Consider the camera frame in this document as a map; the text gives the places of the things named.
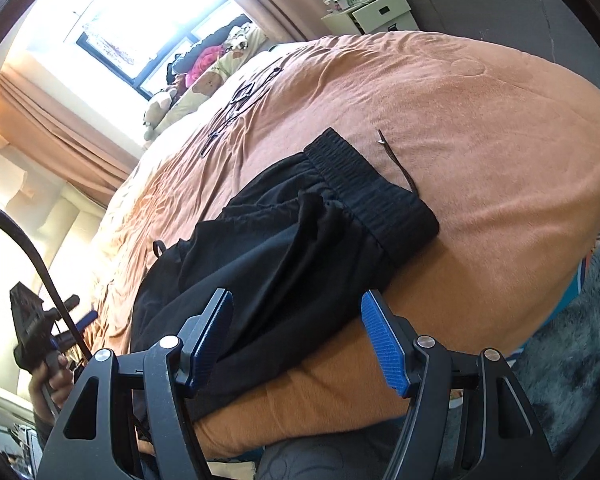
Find orange blanket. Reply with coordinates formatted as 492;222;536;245
87;30;600;461

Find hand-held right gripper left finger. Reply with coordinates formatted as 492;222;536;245
37;287;236;480

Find cream bed sheet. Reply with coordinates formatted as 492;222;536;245
145;42;301;161

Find black pants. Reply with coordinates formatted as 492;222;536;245
127;127;441;441

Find black framed window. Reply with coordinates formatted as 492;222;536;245
75;0;231;101

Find thick black cable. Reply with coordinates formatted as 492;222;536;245
0;197;93;361

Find pile of black clothes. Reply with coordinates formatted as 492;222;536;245
167;15;253;81

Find beige plush toy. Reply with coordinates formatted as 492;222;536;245
142;87;178;141

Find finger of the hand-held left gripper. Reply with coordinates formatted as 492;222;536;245
61;309;100;344
54;296;82;318

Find grey shaggy rug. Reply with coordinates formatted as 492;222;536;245
510;245;600;461

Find bear print pillow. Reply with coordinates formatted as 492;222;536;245
155;25;268;131

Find white and brown plush toy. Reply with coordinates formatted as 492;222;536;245
225;25;254;54

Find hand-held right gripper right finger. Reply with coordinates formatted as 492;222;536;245
360;289;563;480

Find black rectangular frame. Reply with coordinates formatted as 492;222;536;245
200;127;220;158

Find cream nightstand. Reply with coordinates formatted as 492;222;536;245
321;0;421;36

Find cream padded panel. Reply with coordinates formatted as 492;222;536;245
40;180;113;311

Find pink cloth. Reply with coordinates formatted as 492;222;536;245
185;46;221;86

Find person's left hand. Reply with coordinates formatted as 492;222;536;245
27;352;76;418

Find black square frame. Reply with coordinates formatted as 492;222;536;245
231;81;255;106

